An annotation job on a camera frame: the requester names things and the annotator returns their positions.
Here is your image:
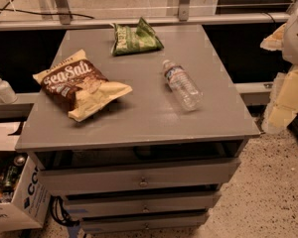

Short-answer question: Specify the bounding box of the green chip bag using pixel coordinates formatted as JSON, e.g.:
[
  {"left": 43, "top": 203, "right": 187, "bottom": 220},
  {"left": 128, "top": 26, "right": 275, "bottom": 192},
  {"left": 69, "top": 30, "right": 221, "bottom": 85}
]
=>
[{"left": 111, "top": 18, "right": 164, "bottom": 57}]

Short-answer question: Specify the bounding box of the clear plastic water bottle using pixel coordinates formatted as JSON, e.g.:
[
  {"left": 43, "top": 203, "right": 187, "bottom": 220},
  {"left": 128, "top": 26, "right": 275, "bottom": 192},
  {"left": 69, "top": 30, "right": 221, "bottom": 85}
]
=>
[{"left": 163, "top": 59, "right": 203, "bottom": 111}]

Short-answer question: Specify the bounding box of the white cardboard box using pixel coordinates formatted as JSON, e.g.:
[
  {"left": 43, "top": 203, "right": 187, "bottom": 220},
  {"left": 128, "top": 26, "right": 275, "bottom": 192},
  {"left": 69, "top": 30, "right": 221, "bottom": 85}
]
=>
[{"left": 0, "top": 122, "right": 50, "bottom": 231}]

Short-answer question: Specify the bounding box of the black cable bundle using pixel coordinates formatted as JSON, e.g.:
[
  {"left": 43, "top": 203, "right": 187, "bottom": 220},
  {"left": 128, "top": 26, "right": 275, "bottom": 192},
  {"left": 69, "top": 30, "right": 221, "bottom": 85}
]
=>
[{"left": 49, "top": 195, "right": 81, "bottom": 228}]

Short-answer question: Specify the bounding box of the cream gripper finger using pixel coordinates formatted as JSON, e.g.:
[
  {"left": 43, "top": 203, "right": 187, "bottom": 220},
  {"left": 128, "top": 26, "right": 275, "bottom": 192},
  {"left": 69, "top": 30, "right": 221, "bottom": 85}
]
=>
[
  {"left": 260, "top": 24, "right": 286, "bottom": 52},
  {"left": 261, "top": 65, "right": 298, "bottom": 134}
]

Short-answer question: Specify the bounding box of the metal frame rail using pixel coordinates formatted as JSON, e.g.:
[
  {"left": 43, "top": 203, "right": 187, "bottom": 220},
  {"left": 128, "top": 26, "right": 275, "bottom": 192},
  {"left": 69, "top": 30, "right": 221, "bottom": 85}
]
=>
[{"left": 0, "top": 0, "right": 298, "bottom": 31}]

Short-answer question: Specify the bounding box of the sea salt chip bag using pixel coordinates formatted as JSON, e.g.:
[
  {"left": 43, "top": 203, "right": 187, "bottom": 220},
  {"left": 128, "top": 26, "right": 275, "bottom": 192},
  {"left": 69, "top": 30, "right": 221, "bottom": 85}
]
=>
[{"left": 33, "top": 50, "right": 132, "bottom": 122}]

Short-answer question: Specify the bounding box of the green can in box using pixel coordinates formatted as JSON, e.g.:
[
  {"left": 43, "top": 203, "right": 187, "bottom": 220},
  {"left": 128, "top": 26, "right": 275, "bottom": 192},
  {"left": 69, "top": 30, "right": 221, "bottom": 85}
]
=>
[{"left": 2, "top": 166, "right": 18, "bottom": 188}]

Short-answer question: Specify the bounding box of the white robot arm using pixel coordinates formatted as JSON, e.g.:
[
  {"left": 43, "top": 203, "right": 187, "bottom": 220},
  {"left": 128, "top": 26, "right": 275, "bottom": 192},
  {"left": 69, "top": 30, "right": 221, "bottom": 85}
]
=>
[{"left": 260, "top": 7, "right": 298, "bottom": 134}]

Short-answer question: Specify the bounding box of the hand sanitizer pump bottle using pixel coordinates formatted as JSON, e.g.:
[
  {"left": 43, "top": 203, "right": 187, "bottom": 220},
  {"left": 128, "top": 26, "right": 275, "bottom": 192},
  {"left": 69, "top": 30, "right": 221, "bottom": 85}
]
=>
[{"left": 0, "top": 77, "right": 17, "bottom": 104}]

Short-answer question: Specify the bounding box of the grey drawer cabinet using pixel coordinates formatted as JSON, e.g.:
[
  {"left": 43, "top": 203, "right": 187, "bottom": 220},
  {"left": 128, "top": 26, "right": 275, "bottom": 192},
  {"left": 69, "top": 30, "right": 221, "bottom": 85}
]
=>
[{"left": 17, "top": 25, "right": 258, "bottom": 234}]

